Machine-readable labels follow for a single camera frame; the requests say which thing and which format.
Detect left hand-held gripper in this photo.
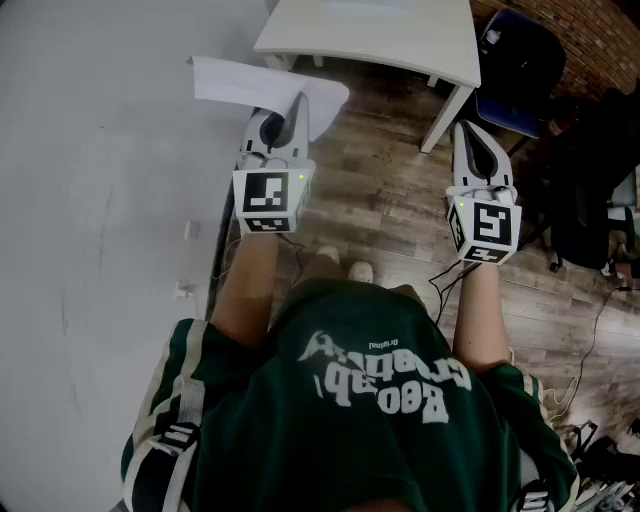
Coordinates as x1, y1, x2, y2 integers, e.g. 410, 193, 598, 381
232, 92, 317, 236

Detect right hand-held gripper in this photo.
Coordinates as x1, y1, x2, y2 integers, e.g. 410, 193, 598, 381
444, 119, 524, 265

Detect white A4 paper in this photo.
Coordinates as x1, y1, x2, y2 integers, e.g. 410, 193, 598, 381
187, 55, 350, 143

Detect person's left forearm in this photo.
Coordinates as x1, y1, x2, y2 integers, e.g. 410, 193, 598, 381
208, 232, 281, 350

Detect person's right forearm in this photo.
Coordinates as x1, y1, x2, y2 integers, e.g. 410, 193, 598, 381
452, 259, 515, 375

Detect blue chair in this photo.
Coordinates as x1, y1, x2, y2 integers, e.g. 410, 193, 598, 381
474, 7, 569, 157

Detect black office chair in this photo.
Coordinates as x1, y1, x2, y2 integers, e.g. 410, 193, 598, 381
519, 88, 640, 275

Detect black jacket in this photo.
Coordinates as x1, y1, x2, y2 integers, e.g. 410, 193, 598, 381
480, 12, 567, 101

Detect white table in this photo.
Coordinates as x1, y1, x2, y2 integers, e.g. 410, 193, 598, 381
253, 0, 482, 155

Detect khaki shorts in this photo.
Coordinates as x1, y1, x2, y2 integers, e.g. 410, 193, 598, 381
294, 248, 427, 307

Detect green printed t-shirt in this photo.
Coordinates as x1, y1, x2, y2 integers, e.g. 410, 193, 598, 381
121, 278, 581, 512

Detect black equipment clutter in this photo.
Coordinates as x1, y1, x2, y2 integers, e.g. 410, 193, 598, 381
563, 419, 640, 512

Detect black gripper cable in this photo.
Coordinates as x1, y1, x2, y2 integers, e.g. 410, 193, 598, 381
428, 258, 482, 327
278, 232, 308, 282

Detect black floor cable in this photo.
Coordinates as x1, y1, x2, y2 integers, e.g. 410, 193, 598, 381
563, 286, 634, 404

